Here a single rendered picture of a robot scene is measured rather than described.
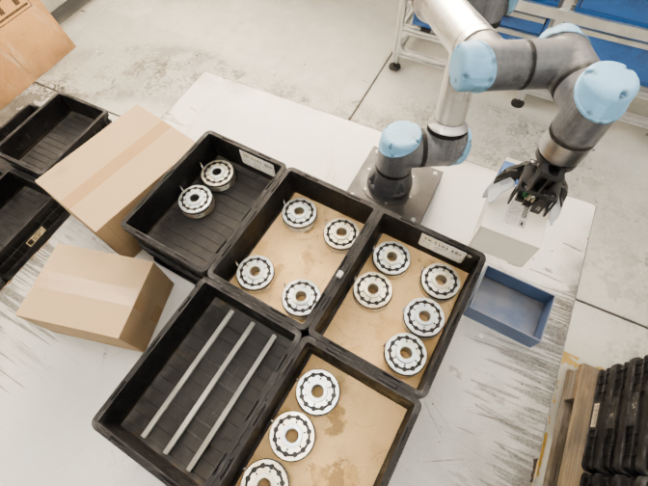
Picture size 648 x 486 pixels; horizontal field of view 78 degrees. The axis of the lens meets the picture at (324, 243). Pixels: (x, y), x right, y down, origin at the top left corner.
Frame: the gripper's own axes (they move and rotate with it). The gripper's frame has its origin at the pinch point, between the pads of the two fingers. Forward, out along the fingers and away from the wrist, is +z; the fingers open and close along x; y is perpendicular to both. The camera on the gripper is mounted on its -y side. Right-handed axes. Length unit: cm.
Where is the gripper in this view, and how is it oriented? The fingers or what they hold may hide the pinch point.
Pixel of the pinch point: (517, 206)
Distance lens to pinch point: 96.6
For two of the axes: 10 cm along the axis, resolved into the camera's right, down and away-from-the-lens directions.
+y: -4.5, 8.0, -4.0
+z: 0.3, 4.7, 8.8
